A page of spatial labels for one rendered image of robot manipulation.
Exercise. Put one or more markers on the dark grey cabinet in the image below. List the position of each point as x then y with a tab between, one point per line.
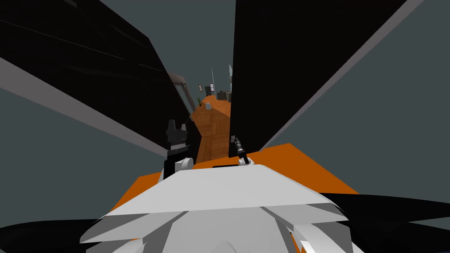
223	95

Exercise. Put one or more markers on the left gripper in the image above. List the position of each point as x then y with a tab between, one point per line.
176	140

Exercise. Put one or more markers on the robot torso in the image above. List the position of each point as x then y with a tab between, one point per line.
218	189

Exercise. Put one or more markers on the black door leaf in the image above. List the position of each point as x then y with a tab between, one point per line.
88	63
291	63

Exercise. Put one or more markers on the green potted plant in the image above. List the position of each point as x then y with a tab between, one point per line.
199	102

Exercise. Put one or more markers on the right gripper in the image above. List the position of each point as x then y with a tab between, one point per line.
238	145

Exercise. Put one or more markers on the small window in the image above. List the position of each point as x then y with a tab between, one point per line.
212	86

